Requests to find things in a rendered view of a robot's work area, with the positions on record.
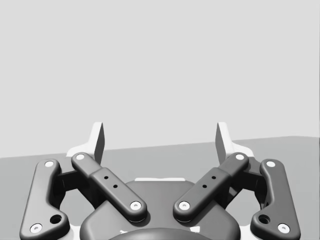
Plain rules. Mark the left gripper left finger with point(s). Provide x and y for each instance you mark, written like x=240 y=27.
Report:
x=107 y=181

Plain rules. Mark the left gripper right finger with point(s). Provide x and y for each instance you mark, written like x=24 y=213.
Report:
x=212 y=181

